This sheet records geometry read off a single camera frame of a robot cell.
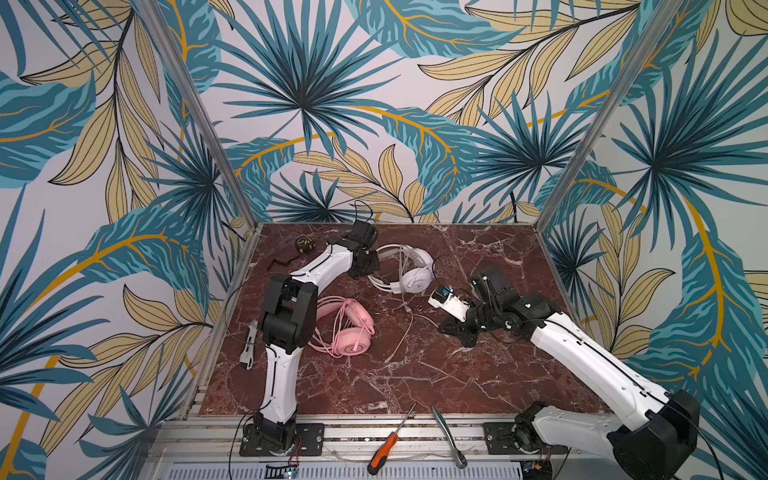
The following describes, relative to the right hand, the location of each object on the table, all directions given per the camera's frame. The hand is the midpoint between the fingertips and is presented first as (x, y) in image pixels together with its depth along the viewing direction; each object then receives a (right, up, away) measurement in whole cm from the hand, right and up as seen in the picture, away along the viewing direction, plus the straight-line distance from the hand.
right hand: (438, 326), depth 77 cm
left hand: (-18, +15, +22) cm, 31 cm away
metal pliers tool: (+4, -30, -7) cm, 31 cm away
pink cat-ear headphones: (-25, -2, +7) cm, 26 cm away
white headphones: (-8, +14, +14) cm, 22 cm away
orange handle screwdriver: (-14, -28, -5) cm, 32 cm away
